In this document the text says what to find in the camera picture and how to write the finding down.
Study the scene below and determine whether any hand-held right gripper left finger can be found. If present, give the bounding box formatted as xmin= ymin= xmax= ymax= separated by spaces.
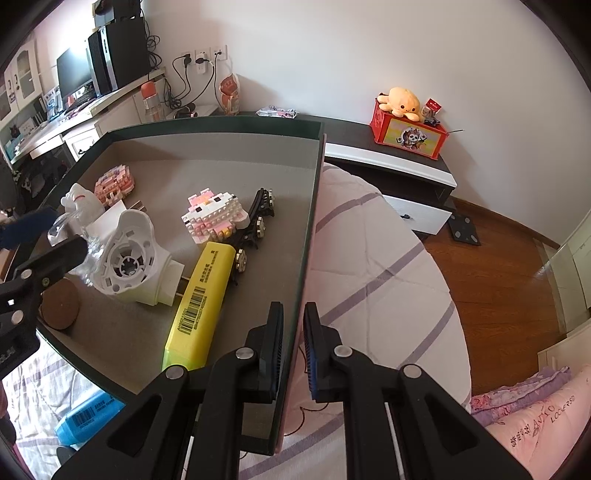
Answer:
xmin=51 ymin=301 xmax=285 ymax=480

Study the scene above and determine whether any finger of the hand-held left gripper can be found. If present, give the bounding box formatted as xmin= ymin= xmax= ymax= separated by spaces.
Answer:
xmin=0 ymin=206 xmax=59 ymax=251
xmin=11 ymin=234 xmax=89 ymax=297

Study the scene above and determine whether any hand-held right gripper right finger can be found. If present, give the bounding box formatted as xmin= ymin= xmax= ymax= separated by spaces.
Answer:
xmin=302 ymin=301 xmax=532 ymax=480

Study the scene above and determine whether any clear glass bottle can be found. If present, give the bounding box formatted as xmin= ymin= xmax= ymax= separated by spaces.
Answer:
xmin=47 ymin=216 xmax=108 ymax=278

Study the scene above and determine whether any white hugging figurine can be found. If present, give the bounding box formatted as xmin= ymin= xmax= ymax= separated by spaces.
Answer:
xmin=60 ymin=182 xmax=108 ymax=228

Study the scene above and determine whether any white card tray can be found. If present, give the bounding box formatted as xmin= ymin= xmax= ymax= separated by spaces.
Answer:
xmin=85 ymin=199 xmax=127 ymax=238

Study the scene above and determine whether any yellow highlighter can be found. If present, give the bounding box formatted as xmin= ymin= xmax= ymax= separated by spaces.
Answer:
xmin=161 ymin=241 xmax=237 ymax=373

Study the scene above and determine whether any pink building block toy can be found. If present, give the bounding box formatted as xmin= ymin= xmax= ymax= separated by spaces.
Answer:
xmin=93 ymin=165 xmax=136 ymax=205

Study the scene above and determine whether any white pink block cat figure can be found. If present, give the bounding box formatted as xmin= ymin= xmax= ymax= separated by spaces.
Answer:
xmin=181 ymin=186 xmax=251 ymax=246

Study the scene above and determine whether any pink box with green rim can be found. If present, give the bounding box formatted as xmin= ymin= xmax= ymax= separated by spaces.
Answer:
xmin=34 ymin=115 xmax=328 ymax=457

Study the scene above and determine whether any round cork disc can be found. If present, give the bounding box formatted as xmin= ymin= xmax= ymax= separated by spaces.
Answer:
xmin=39 ymin=281 xmax=80 ymax=331

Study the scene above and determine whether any blue highlighter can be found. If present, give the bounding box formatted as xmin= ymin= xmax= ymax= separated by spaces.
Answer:
xmin=54 ymin=387 xmax=126 ymax=449

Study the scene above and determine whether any white desk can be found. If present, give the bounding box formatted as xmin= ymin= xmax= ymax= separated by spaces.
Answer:
xmin=0 ymin=68 xmax=168 ymax=172

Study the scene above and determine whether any white glass door cabinet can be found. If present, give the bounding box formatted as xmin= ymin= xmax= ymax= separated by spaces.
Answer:
xmin=0 ymin=32 xmax=43 ymax=123

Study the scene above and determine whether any black computer monitor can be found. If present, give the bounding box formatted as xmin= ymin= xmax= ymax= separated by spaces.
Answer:
xmin=56 ymin=47 xmax=95 ymax=103

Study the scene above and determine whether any orange cap clear bottle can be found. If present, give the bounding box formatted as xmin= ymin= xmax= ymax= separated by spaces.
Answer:
xmin=140 ymin=80 xmax=163 ymax=123

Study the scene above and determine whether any dark top bedside cabinet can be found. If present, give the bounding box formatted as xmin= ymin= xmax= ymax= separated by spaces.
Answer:
xmin=166 ymin=102 xmax=459 ymax=237

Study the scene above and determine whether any black computer tower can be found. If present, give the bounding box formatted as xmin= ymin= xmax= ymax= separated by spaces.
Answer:
xmin=85 ymin=16 xmax=151 ymax=95

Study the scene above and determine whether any black floor scale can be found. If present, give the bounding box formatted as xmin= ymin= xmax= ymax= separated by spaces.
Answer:
xmin=450 ymin=211 xmax=482 ymax=247

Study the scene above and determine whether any purple frilled blanket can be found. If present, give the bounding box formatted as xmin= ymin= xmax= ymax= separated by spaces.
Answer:
xmin=470 ymin=366 xmax=574 ymax=428

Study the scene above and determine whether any black box on tower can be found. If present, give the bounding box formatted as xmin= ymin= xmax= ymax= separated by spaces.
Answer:
xmin=92 ymin=0 xmax=145 ymax=21

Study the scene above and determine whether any red printed storage box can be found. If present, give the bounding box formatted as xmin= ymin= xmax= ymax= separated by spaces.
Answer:
xmin=369 ymin=99 xmax=452 ymax=161

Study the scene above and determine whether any orange print snack bag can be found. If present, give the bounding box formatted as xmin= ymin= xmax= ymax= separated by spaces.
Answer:
xmin=217 ymin=73 xmax=242 ymax=116

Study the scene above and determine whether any small plastic packet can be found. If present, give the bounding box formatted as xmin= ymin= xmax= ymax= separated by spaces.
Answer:
xmin=256 ymin=104 xmax=299 ymax=119

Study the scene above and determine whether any pink printed pillow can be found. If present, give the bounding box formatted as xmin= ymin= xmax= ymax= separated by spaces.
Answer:
xmin=484 ymin=367 xmax=591 ymax=480

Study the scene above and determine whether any orange octopus plush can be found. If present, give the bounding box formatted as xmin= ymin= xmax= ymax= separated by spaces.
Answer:
xmin=376 ymin=87 xmax=423 ymax=123

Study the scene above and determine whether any white wardrobe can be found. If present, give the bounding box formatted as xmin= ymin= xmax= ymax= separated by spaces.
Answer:
xmin=537 ymin=212 xmax=591 ymax=370

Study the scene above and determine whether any black power cable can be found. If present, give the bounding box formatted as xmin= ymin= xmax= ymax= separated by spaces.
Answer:
xmin=164 ymin=54 xmax=194 ymax=110
xmin=185 ymin=52 xmax=223 ymax=108

